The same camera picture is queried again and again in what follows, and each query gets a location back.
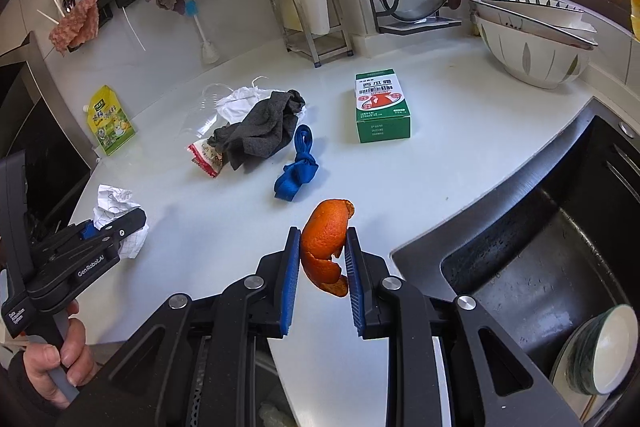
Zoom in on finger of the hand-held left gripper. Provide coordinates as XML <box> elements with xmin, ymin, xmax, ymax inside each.
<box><xmin>75</xmin><ymin>208</ymin><xmax>148</xmax><ymax>258</ymax></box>
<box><xmin>64</xmin><ymin>219</ymin><xmax>104</xmax><ymax>244</ymax></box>

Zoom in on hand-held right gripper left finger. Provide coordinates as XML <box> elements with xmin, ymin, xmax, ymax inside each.
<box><xmin>56</xmin><ymin>227</ymin><xmax>303</xmax><ymax>427</ymax></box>

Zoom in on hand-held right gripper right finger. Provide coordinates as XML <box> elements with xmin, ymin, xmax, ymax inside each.
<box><xmin>345</xmin><ymin>227</ymin><xmax>583</xmax><ymax>427</ymax></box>

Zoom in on grid paper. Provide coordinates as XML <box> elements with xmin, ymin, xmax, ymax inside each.
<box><xmin>92</xmin><ymin>183</ymin><xmax>151</xmax><ymax>262</ymax></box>

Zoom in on orange peel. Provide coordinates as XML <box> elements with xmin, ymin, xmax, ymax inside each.
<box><xmin>300</xmin><ymin>198</ymin><xmax>356</xmax><ymax>299</ymax></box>

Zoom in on red white snack wrapper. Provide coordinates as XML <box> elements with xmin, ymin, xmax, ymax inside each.
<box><xmin>186</xmin><ymin>138</ymin><xmax>226</xmax><ymax>178</ymax></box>

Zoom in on white tissue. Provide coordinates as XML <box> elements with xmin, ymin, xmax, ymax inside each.
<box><xmin>560</xmin><ymin>13</ymin><xmax>598</xmax><ymax>38</ymax></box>
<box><xmin>215</xmin><ymin>77</ymin><xmax>273</xmax><ymax>122</ymax></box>

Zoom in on person's left hand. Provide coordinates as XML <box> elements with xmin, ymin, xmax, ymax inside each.
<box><xmin>10</xmin><ymin>301</ymin><xmax>101</xmax><ymax>410</ymax></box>

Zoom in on yellow green seasoning pouch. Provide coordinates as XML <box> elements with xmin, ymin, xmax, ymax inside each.
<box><xmin>82</xmin><ymin>85</ymin><xmax>137</xmax><ymax>156</ymax></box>

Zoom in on black gas stove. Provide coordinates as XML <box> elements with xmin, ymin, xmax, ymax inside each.
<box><xmin>0</xmin><ymin>32</ymin><xmax>96</xmax><ymax>228</ymax></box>

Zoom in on blue fabric strip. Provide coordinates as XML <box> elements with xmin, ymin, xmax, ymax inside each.
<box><xmin>273</xmin><ymin>124</ymin><xmax>320</xmax><ymax>202</ymax></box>

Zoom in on clear plastic wrapper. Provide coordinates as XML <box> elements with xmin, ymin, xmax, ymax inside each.
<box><xmin>181</xmin><ymin>82</ymin><xmax>236</xmax><ymax>145</ymax></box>

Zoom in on dark grey sock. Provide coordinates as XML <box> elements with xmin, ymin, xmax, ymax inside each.
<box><xmin>207</xmin><ymin>89</ymin><xmax>307</xmax><ymax>172</ymax></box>

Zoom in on dark kitchen sink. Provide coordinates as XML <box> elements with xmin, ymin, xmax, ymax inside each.
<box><xmin>390</xmin><ymin>97</ymin><xmax>640</xmax><ymax>427</ymax></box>

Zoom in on green white medicine box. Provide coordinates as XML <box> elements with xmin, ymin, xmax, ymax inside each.
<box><xmin>354</xmin><ymin>69</ymin><xmax>412</xmax><ymax>144</ymax></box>

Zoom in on blue white bottle brush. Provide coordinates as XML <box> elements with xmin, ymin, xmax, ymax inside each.
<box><xmin>184</xmin><ymin>0</ymin><xmax>221</xmax><ymax>65</ymax></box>

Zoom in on pink dishcloth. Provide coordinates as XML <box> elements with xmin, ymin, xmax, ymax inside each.
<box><xmin>48</xmin><ymin>0</ymin><xmax>100</xmax><ymax>54</ymax></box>

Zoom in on metal cutting board stand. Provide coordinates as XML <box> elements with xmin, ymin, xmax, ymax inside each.
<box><xmin>270</xmin><ymin>0</ymin><xmax>355</xmax><ymax>68</ymax></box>

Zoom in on green rim bowl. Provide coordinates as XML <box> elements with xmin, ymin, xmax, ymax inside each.
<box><xmin>565</xmin><ymin>304</ymin><xmax>638</xmax><ymax>395</ymax></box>

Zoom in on leaf pattern bowl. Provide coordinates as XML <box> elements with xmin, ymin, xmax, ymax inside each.
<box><xmin>475</xmin><ymin>14</ymin><xmax>592</xmax><ymax>90</ymax></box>

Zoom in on white bowl dark rim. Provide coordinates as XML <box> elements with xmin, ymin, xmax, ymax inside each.
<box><xmin>472</xmin><ymin>2</ymin><xmax>599</xmax><ymax>52</ymax></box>

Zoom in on blue pattern bowl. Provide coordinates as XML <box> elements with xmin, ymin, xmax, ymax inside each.
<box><xmin>470</xmin><ymin>0</ymin><xmax>586</xmax><ymax>20</ymax></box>

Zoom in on white tissue in bowl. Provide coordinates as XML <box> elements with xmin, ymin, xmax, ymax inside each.
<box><xmin>560</xmin><ymin>13</ymin><xmax>598</xmax><ymax>38</ymax></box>

